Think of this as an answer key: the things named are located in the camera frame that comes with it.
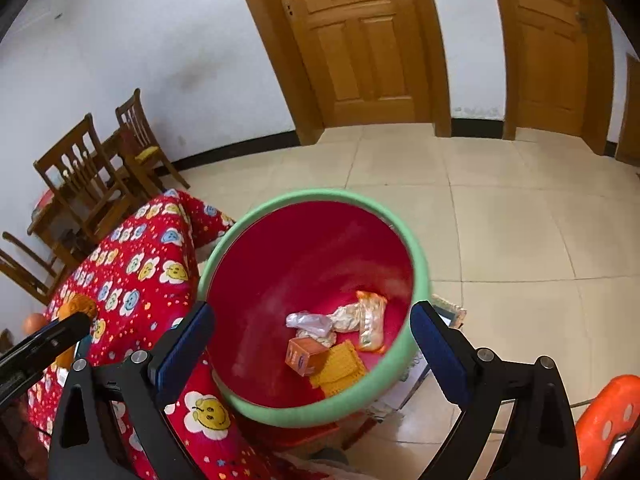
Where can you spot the red bin with green rim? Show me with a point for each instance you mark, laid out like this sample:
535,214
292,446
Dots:
300,260

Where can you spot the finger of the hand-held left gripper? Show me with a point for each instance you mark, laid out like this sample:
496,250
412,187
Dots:
60,335

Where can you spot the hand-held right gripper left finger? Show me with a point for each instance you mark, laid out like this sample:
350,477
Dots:
182,350

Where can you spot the yellow knitted cloth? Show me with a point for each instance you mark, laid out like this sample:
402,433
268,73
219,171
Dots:
340,367

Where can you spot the red apple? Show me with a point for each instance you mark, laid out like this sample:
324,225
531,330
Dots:
34,324

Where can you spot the orange and white snack packet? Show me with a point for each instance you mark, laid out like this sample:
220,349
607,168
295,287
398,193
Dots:
372,320

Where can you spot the wooden dining table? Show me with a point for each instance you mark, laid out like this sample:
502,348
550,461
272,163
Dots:
111,146

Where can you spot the red floral tablecloth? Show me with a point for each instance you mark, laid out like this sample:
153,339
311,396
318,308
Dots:
130,260

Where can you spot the white tissue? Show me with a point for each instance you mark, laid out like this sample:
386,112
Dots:
345,317

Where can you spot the blue and white plastic wrapper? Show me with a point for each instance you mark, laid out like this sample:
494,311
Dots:
307,322

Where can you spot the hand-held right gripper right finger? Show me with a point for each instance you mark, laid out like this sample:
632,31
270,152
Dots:
440,350

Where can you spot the wooden panel door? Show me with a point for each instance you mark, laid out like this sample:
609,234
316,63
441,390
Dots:
545,35
350,35

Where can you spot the yellow seat cushion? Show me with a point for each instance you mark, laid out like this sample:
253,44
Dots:
149,152

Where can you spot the wooden door frame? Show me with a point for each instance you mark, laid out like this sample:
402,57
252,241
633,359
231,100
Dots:
629,110

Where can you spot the small orange carton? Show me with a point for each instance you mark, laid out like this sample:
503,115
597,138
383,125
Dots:
300,352

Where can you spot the wooden dining chair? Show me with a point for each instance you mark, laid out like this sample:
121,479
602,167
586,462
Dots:
30,265
75,160
135,115

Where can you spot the orange plastic stool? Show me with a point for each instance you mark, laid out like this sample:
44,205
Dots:
600,425

